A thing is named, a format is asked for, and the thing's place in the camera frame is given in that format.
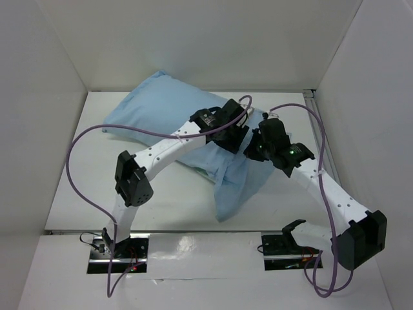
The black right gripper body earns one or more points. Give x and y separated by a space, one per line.
255 150

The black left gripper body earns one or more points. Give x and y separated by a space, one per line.
231 139

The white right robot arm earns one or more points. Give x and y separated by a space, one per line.
358 233

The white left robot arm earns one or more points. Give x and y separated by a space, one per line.
225 126

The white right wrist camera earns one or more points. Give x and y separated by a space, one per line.
269 115

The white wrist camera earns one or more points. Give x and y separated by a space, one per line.
249 111
269 115

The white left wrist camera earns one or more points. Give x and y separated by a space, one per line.
249 111

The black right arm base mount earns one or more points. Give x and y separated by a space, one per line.
281 252

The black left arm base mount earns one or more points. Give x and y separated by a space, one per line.
132 255

